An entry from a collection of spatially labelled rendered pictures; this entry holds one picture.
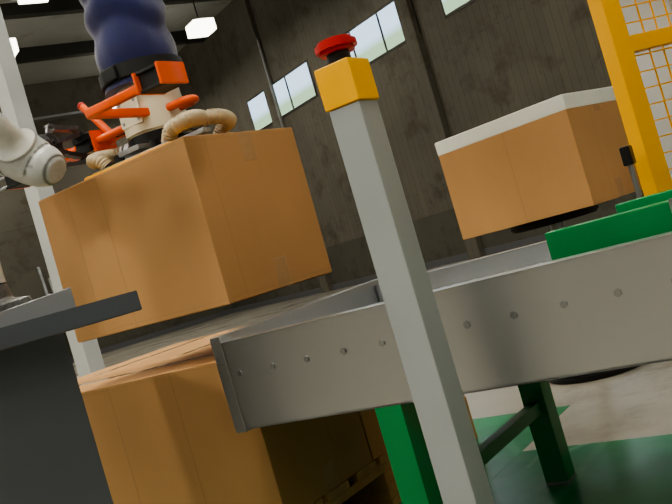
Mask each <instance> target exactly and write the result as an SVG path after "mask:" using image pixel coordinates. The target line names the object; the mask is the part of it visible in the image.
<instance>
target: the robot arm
mask: <svg viewBox="0 0 672 504"><path fill-rule="evenodd" d="M78 129H79V128H78V126H61V125H54V124H51V123H49V124H47V125H45V126H44V130H45V134H41V135H37V134H35V133H34V132H33V131H32V130H30V129H27V128H22V129H20V128H18V127H17V126H16V125H15V124H13V123H12V122H11V121H10V120H9V119H8V118H7V117H5V116H4V115H3V114H2V113H1V112H0V176H5V177H9V178H11V179H12V180H14V181H17V182H20V183H23V184H26V185H30V186H34V187H49V186H53V185H55V184H57V182H59V181H60V180H61V179H62V178H63V176H64V175H65V172H66V169H68V168H74V167H80V166H84V165H86V158H87V157H88V155H90V154H92V153H95V152H98V151H94V150H93V151H91V152H88V153H81V152H74V151H68V150H65V149H64V148H63V145H62V143H63V142H66V141H70V140H73V139H75V138H77V137H80V136H81V135H83V134H85V133H89V132H83V131H79V130H78ZM52 132H64V133H73V134H71V135H68V136H64V137H60V138H57V137H56V136H54V135H53V134H51V133H52ZM65 158H71V159H78V160H80V161H74V162H68V163H66V159H65ZM29 301H32V298H31V296H21V297H13V294H12V292H11V290H10V288H9V286H8V284H7V282H6V279H5V276H4V273H3V270H2V266H1V263H0V312H1V311H4V310H7V309H10V308H13V307H15V306H18V305H21V304H24V303H27V302H29Z"/></svg>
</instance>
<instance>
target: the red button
mask: <svg viewBox="0 0 672 504"><path fill-rule="evenodd" d="M355 46H357V40H356V37H355V36H351V34H340V35H335V36H332V37H329V38H327V39H324V40H322V41H321V42H319V43H318V44H317V47H316V48H315V49H314V51H315V54H316V57H318V58H321V59H322V60H327V61H328V65H329V64H331V63H334V62H336V61H338V60H340V59H343V58H345V57H351V54H350V52H352V51H353V50H354V49H355Z"/></svg>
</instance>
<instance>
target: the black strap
mask: <svg viewBox="0 0 672 504"><path fill-rule="evenodd" d="M155 61H176V62H182V59H181V57H180V56H178V55H175V54H153V55H146V56H141V57H137V58H133V59H129V60H126V61H123V62H120V63H117V64H115V65H113V66H111V67H109V68H107V69H105V70H103V71H101V74H100V75H99V77H98V80H99V83H100V87H101V90H102V92H103V93H104V94H105V90H106V88H107V87H108V86H110V85H111V84H113V83H114V82H116V81H118V80H121V79H123V78H126V77H129V76H131V74H132V73H136V72H138V71H140V70H141V69H143V68H145V67H147V66H149V65H151V64H153V63H154V62H155Z"/></svg>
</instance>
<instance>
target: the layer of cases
mask: <svg viewBox="0 0 672 504"><path fill-rule="evenodd" d="M235 329H238V328H235ZM235 329H231V330H227V331H223V332H219V333H215V334H211V335H207V336H203V337H199V338H195V339H191V340H187V341H183V342H179V343H176V344H173V345H170V346H167V347H165V348H162V349H159V350H156V351H153V352H150V353H147V354H145V355H142V356H139V357H136V358H133V359H130V360H127V361H125V362H122V363H119V364H116V365H113V366H110V367H107V368H105V369H102V370H99V371H96V372H93V373H90V374H88V375H85V376H82V377H79V378H77V380H78V384H79V387H80V390H81V394H82V397H83V401H84V404H85V408H86V411H87V415H88V418H89V421H90V425H91V428H92V432H93V435H94V439H95V442H96V445H97V449H98V452H99V456H100V459H101V463H102V466H103V469H104V473H105V476H106V480H107V483H108V487H109V490H110V494H111V497H112V500H113V504H312V503H314V502H315V501H316V500H318V499H319V498H321V497H322V496H323V495H325V494H326V493H328V492H329V491H331V490H332V489H333V488H335V487H336V486H338V485H339V484H341V483H342V482H343V481H345V480H346V479H348V478H349V477H350V476H352V475H353V474H355V473H356V472H358V471H359V470H360V469H362V468H363V467H365V466H366V465H367V464H369V463H370V462H372V460H375V459H376V458H377V457H379V456H380V455H382V454H383V453H385V452H386V451H387V450H386V446H385V443H384V440H383V436H382V433H381V429H380V426H379V422H378V419H377V416H376V412H375V409H370V410H364V411H358V412H352V413H346V414H340V415H333V416H327V417H321V418H315V419H309V420H303V421H296V422H290V423H284V424H278V425H272V426H266V427H260V428H253V429H251V430H249V431H247V432H242V433H236V430H235V427H234V423H233V420H232V416H231V413H230V409H229V406H228V403H227V399H226V396H225V392H224V389H223V385H222V382H221V379H220V375H219V372H218V368H217V366H218V365H217V364H216V361H215V357H214V354H213V350H212V347H211V344H210V339H211V338H213V337H216V336H219V335H222V334H224V333H227V332H230V331H233V330H235Z"/></svg>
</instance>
